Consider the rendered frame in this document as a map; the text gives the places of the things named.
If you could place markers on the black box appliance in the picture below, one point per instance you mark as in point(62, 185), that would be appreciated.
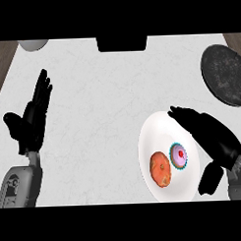
point(122, 43)

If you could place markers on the white round bowl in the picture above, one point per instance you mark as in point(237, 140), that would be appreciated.
point(32, 44)

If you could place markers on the orange round pastry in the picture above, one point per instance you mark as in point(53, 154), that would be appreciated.
point(160, 169)

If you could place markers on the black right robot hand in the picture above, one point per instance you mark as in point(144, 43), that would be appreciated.
point(208, 129)

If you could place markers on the white oval plate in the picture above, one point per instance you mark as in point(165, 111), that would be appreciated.
point(159, 140)

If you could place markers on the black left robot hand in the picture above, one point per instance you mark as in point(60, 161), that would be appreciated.
point(33, 119)

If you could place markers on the pink frosted cupcake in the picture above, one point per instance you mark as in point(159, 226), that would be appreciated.
point(178, 156)

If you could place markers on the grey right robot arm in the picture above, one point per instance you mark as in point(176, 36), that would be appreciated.
point(239, 182)

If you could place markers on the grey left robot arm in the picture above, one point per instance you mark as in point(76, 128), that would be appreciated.
point(19, 185)

